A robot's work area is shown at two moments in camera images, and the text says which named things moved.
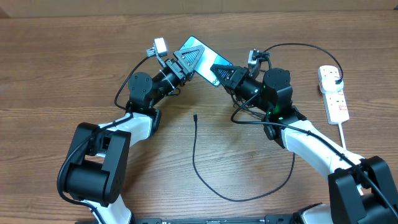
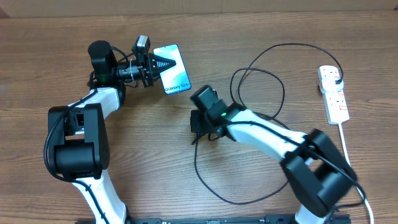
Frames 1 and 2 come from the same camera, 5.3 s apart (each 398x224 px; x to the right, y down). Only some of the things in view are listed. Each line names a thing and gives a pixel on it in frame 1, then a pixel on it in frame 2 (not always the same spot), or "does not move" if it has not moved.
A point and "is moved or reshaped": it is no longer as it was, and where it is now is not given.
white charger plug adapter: x=328 y=84 does not move
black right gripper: x=237 y=75 to x=199 y=128
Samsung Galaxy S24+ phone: x=209 y=58 is moved or reshaped
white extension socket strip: x=336 y=104 does not move
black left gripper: x=180 y=73 to x=150 y=61
